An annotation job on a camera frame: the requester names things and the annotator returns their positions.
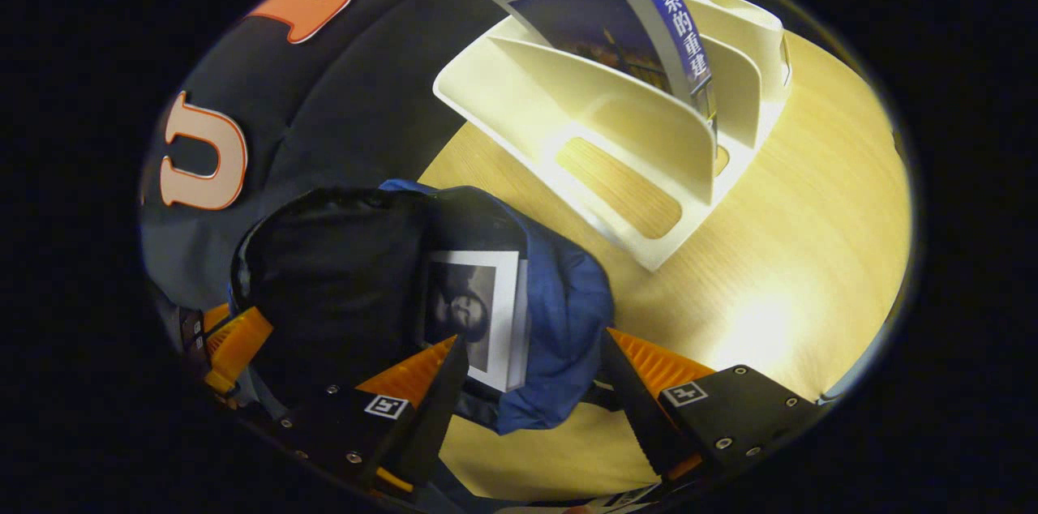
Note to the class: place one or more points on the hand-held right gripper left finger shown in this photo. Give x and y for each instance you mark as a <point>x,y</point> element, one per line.
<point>430,425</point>

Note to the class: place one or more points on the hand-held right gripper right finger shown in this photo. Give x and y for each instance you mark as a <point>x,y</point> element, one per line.
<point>636,417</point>

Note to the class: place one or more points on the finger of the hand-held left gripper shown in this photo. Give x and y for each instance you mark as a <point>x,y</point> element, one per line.
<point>212,318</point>
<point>239,348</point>

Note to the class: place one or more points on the blue schoolbag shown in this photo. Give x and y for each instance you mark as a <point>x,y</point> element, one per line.
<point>568,311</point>

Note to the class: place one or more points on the white spine book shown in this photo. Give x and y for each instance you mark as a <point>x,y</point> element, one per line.
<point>503,295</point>

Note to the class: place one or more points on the white bookshelf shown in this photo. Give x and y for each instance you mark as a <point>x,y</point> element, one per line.
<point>632,133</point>

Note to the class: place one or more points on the blue spine book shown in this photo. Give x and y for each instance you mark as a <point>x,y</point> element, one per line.
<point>592,19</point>

